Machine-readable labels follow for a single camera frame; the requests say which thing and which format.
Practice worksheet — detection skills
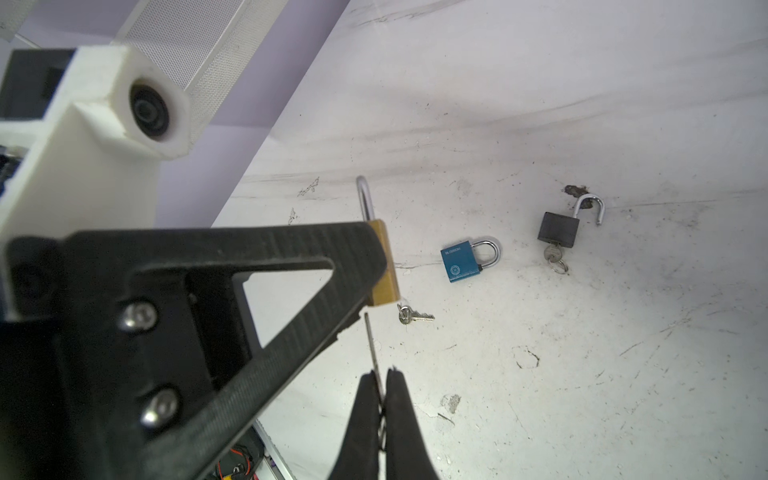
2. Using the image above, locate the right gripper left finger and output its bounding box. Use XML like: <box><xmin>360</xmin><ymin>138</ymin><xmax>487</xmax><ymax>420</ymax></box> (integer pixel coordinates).
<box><xmin>328</xmin><ymin>371</ymin><xmax>381</xmax><ymax>480</ymax></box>

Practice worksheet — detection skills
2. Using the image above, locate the brass padlock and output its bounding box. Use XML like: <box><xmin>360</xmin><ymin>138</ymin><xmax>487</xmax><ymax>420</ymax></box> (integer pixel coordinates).
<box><xmin>356</xmin><ymin>175</ymin><xmax>401</xmax><ymax>307</ymax></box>

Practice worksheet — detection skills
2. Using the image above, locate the blue padlock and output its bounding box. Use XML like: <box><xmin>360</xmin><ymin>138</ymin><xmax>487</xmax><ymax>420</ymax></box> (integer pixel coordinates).
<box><xmin>440</xmin><ymin>239</ymin><xmax>501</xmax><ymax>283</ymax></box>

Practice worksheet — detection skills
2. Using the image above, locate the black padlock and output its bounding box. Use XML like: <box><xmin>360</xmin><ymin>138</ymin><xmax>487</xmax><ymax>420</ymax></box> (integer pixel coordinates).
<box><xmin>537</xmin><ymin>193</ymin><xmax>606</xmax><ymax>248</ymax></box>

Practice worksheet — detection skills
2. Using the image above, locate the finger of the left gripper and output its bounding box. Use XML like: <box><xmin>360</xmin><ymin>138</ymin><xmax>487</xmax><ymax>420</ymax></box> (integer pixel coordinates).
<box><xmin>1</xmin><ymin>222</ymin><xmax>386</xmax><ymax>479</ymax></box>

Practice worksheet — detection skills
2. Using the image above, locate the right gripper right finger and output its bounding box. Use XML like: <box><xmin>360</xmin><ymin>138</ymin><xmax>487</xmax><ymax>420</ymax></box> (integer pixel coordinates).
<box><xmin>384</xmin><ymin>368</ymin><xmax>439</xmax><ymax>480</ymax></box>

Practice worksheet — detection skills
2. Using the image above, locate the upper white mesh shelf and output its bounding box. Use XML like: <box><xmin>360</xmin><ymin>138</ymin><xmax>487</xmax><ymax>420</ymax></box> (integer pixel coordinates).
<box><xmin>114</xmin><ymin>0</ymin><xmax>288</xmax><ymax>142</ymax></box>

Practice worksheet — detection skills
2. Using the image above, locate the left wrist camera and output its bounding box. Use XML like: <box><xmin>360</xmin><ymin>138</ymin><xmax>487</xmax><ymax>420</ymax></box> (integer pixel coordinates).
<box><xmin>1</xmin><ymin>45</ymin><xmax>191</xmax><ymax>241</ymax></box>

